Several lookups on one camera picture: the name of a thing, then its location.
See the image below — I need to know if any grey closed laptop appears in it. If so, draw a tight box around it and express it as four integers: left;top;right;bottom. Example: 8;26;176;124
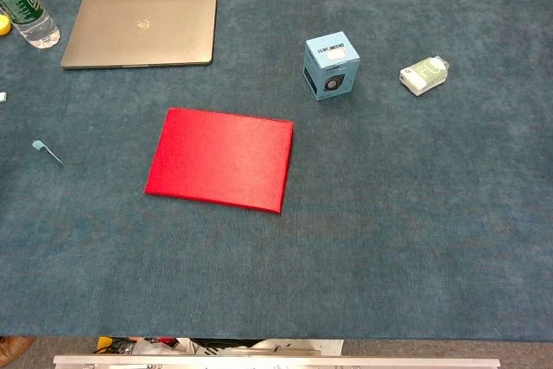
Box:
60;0;219;71

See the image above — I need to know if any small green-white bottle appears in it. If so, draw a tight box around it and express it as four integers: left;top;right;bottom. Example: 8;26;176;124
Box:
398;54;450;98

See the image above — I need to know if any red card folder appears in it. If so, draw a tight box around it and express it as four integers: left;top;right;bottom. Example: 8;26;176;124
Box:
143;107;296;215

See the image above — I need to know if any white plastic bag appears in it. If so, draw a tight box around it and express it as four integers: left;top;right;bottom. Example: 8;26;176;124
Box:
132;337;204;356

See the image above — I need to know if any clear plastic water bottle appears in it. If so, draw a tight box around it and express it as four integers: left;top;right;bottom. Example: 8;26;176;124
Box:
0;0;61;50

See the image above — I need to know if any brown rounded object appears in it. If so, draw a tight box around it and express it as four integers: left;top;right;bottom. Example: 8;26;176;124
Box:
0;335;36;368

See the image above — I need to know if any light blue cardboard box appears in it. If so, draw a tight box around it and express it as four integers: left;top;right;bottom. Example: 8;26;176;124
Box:
304;31;361;103

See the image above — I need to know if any blue felt table cloth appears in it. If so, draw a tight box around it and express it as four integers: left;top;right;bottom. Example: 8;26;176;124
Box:
0;0;553;340

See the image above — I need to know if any aluminium profile rail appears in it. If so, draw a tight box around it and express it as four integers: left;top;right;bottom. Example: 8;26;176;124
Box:
52;354;502;369

